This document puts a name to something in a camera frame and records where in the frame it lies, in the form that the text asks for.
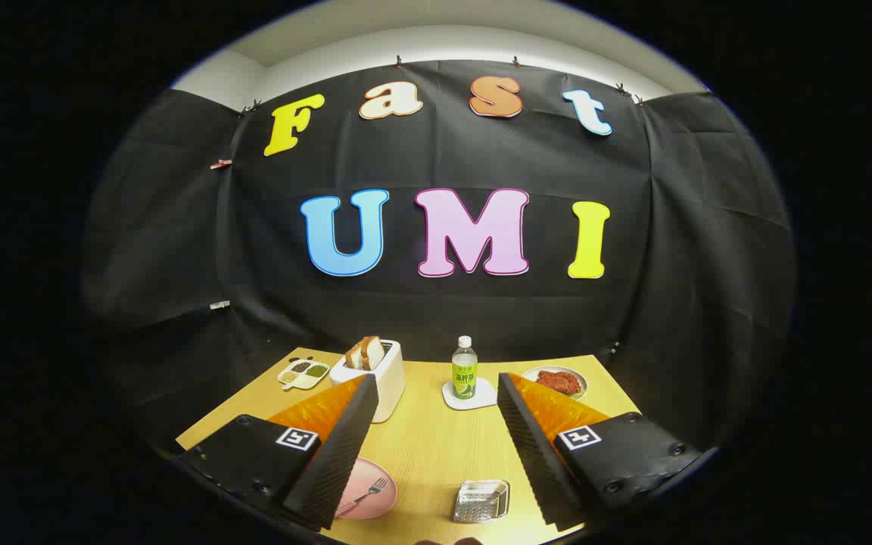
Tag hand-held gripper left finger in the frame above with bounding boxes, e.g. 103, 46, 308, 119
176, 373, 380, 532

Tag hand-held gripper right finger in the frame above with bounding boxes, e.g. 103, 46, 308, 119
497, 372, 703, 532

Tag fork with checked handle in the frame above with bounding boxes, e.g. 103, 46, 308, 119
335, 478, 389, 518

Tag pink round plate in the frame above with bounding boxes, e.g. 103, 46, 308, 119
335, 457, 398, 520

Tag perforated metal cutlery basket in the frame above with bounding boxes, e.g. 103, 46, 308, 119
453, 479, 511, 524

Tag brown meat strips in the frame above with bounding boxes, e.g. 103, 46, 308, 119
535, 369, 582, 396

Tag white coaster tray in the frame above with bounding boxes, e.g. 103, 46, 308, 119
442, 378, 498, 411

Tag white toaster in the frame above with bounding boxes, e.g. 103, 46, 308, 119
329, 340, 406, 424

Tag white food plate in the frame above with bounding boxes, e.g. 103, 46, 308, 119
522, 366, 588, 400

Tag white divided condiment dish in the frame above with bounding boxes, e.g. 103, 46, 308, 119
278, 359, 330, 391

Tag green label drink bottle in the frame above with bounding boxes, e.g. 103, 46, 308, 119
452, 336, 478, 400

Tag black backdrop cloth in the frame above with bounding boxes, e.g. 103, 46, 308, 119
80, 59, 796, 455

